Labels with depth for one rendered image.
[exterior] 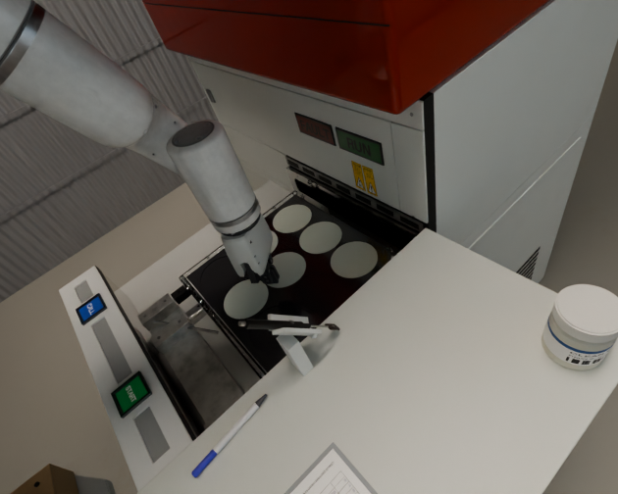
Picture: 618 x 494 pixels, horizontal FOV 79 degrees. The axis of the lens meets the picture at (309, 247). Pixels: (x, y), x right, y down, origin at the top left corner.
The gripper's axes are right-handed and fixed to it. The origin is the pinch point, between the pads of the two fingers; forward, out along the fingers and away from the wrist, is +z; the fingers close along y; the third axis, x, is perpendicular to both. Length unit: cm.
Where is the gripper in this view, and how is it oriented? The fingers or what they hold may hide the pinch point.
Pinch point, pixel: (268, 274)
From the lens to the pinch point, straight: 74.2
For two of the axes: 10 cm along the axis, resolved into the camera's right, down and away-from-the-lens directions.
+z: 2.5, 6.6, 7.1
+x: 9.6, -0.7, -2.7
